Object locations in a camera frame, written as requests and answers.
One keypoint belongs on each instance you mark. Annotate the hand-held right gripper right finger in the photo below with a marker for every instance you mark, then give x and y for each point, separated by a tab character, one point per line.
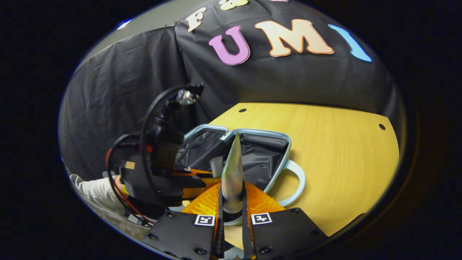
246	234

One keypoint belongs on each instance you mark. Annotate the black backdrop cloth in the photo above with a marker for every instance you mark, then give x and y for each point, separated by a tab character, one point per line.
288	79

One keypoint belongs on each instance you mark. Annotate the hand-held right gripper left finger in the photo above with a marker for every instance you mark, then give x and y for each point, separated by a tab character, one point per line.
219	238

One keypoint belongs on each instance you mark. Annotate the silver skin care sachet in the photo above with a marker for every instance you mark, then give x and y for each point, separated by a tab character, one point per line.
216	167
232	173

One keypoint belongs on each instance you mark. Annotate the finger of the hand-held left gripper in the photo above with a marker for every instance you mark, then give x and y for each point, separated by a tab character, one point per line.
195	189
196	172

